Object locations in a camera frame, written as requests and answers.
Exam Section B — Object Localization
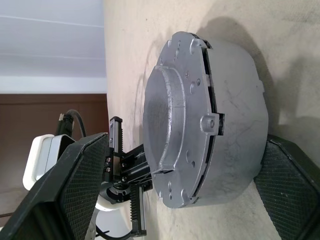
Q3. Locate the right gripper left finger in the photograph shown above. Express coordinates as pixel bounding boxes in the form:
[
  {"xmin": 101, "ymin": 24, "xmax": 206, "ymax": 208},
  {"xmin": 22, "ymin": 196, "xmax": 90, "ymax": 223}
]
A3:
[{"xmin": 0, "ymin": 132, "xmax": 110, "ymax": 240}]

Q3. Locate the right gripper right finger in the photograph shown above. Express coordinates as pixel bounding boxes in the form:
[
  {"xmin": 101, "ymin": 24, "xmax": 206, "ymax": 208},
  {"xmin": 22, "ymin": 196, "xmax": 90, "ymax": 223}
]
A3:
[{"xmin": 252, "ymin": 133, "xmax": 320, "ymax": 240}]

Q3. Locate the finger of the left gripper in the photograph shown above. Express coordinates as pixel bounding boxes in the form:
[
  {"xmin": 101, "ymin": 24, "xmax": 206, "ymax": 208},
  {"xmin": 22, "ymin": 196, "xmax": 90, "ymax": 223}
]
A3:
[
  {"xmin": 121, "ymin": 143, "xmax": 151, "ymax": 168},
  {"xmin": 122, "ymin": 161, "xmax": 154, "ymax": 192}
]

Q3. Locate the silver flanged motor cover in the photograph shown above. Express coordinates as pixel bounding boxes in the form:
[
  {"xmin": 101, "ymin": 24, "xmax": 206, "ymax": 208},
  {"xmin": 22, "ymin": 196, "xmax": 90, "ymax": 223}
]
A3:
[{"xmin": 141, "ymin": 31, "xmax": 226, "ymax": 210}]

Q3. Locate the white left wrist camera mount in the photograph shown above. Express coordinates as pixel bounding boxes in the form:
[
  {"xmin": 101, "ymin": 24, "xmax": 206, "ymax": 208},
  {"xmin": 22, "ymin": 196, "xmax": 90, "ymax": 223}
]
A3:
[{"xmin": 22, "ymin": 133, "xmax": 120, "ymax": 213}]

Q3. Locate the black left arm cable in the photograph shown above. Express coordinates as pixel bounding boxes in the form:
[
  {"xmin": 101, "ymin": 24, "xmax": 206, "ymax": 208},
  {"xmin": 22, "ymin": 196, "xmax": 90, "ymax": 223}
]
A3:
[{"xmin": 56, "ymin": 109, "xmax": 88, "ymax": 141}]

